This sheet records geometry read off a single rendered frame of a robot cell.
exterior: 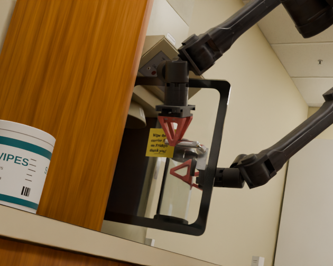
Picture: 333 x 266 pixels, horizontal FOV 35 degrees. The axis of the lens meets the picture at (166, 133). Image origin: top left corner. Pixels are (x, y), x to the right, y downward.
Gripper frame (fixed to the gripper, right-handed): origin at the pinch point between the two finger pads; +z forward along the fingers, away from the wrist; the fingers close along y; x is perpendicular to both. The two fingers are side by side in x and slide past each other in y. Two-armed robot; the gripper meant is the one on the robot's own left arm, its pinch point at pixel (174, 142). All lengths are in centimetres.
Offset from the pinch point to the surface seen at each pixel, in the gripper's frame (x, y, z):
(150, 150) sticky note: -8.1, -3.1, 3.3
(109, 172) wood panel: -13.6, 8.0, 7.9
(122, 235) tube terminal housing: -20.3, -11.2, 30.2
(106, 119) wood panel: -17.7, 3.1, -4.6
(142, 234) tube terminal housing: -19.3, -22.0, 32.9
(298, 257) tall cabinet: -18, -289, 127
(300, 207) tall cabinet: -22, -305, 91
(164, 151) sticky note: -4.1, -3.2, 3.1
